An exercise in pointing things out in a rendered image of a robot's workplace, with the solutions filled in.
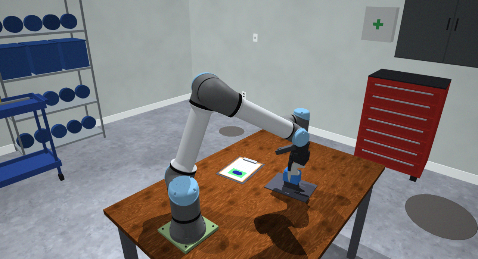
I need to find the blue self-inking stamp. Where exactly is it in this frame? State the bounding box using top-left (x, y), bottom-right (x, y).
top-left (283, 167), bottom-right (302, 190)

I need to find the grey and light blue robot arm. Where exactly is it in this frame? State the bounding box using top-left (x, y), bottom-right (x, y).
top-left (164, 72), bottom-right (310, 244)

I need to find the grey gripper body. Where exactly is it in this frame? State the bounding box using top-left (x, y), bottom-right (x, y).
top-left (289, 141), bottom-right (310, 166)

